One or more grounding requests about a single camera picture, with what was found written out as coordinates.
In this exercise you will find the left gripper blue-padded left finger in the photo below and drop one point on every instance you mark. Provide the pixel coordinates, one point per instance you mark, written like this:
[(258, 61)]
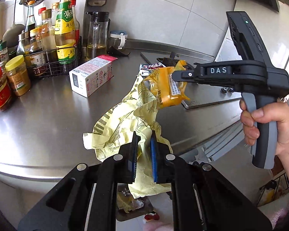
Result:
[(132, 159)]

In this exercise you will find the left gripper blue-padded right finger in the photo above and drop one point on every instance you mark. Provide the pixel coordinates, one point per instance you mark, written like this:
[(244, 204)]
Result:
[(155, 156)]

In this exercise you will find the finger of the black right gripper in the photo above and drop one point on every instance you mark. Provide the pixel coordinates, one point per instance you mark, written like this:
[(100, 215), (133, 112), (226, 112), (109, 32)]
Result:
[(189, 75)]

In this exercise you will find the orange yellow snack wrapper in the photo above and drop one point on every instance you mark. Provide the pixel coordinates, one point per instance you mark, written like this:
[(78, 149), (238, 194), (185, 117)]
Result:
[(167, 91)]

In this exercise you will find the pale yellow printed plastic bag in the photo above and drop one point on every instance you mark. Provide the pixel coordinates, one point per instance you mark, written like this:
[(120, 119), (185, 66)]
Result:
[(135, 114)]

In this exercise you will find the stainless steel trash bin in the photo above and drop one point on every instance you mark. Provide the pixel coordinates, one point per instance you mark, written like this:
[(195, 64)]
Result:
[(127, 207)]

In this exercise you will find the person's right hand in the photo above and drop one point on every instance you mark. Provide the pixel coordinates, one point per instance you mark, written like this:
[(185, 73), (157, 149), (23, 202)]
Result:
[(278, 112)]

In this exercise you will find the red white snack wrapper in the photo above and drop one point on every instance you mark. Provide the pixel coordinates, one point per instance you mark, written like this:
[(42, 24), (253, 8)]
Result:
[(146, 69)]

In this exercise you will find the red cartoon slipper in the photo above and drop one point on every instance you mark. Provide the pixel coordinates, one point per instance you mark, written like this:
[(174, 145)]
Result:
[(152, 216)]

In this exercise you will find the small glass jar white lid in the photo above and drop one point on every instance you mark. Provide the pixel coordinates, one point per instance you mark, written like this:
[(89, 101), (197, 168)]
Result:
[(117, 39)]

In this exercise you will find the white pink carton box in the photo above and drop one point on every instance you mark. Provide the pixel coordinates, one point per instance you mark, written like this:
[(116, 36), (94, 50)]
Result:
[(88, 77)]

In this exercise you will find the clear glass oil dispenser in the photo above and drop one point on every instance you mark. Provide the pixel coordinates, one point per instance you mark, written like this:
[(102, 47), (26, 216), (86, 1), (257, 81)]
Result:
[(97, 34)]

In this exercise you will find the large green-label oil bottle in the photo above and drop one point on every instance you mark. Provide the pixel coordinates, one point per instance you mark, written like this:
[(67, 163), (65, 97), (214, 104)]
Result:
[(65, 33)]

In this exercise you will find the red-cap sauce bottle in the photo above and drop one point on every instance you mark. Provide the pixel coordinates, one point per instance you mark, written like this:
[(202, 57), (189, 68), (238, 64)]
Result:
[(76, 22)]

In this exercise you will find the brown-cap seasoning bottle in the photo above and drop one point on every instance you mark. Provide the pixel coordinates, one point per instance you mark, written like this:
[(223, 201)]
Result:
[(47, 35)]

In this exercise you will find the yellow-lid peanut butter jar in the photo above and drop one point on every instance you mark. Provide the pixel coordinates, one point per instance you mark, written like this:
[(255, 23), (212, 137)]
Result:
[(17, 75)]

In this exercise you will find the black wire rack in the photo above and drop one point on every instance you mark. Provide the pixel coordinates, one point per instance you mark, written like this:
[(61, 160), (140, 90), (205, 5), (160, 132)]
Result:
[(45, 64)]

